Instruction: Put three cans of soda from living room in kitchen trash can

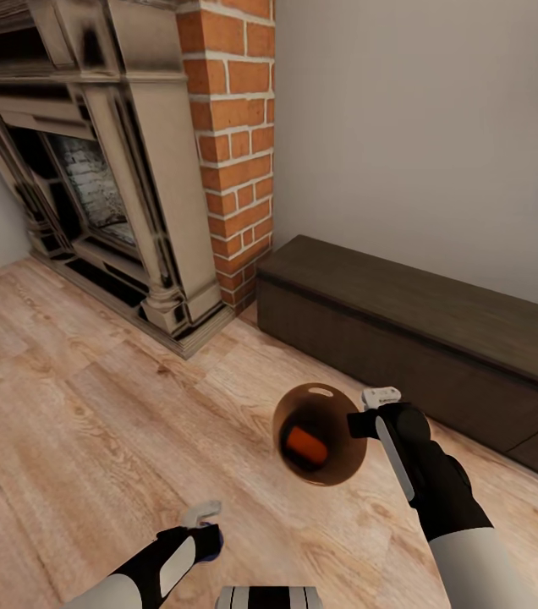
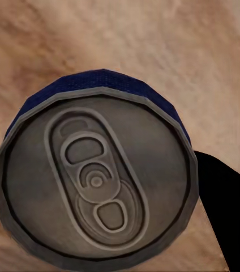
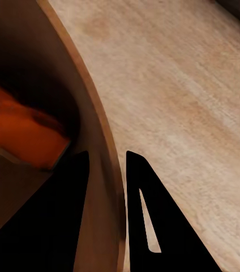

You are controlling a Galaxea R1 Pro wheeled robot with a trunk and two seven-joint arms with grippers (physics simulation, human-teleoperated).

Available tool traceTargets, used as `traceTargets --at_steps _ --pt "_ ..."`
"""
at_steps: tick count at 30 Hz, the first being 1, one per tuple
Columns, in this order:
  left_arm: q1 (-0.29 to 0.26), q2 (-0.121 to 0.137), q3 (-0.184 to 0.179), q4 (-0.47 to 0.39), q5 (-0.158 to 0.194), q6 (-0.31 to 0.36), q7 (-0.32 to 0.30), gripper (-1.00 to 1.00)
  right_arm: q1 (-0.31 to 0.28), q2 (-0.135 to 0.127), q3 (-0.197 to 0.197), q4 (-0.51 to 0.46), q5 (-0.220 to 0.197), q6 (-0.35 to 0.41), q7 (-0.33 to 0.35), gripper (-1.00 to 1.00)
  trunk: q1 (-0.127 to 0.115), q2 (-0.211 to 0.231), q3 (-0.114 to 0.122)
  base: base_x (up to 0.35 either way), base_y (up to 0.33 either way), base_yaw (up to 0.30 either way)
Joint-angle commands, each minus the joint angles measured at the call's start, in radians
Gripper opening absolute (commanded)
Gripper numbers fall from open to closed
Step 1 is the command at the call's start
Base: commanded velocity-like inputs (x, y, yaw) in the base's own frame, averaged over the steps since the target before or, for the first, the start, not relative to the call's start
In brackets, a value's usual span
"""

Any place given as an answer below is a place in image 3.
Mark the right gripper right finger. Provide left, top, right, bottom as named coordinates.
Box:
left=127, top=151, right=222, bottom=272

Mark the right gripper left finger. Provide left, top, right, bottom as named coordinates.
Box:
left=0, top=151, right=90, bottom=272

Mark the can of soda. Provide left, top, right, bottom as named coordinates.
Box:
left=0, top=78, right=76, bottom=171

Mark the trash can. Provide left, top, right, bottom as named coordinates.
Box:
left=0, top=0, right=126, bottom=272

